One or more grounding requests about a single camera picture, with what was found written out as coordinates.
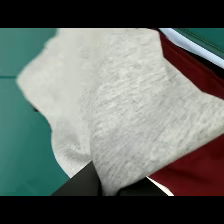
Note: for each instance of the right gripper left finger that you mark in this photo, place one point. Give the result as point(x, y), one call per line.
point(81, 185)

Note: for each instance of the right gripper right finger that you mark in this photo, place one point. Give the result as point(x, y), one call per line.
point(140, 189)

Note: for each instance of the grey T-shirt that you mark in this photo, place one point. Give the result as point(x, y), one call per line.
point(126, 110)

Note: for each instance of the dark red garment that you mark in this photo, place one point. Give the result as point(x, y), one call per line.
point(196, 166)

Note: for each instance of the white garment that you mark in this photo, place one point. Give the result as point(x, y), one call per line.
point(190, 45)

